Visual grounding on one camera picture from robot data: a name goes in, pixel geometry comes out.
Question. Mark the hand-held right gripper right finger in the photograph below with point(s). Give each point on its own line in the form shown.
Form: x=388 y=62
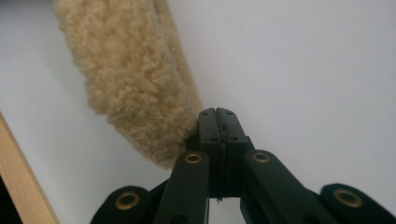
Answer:
x=232 y=143

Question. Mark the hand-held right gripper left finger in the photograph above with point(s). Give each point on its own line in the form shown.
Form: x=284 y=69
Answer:
x=209 y=146

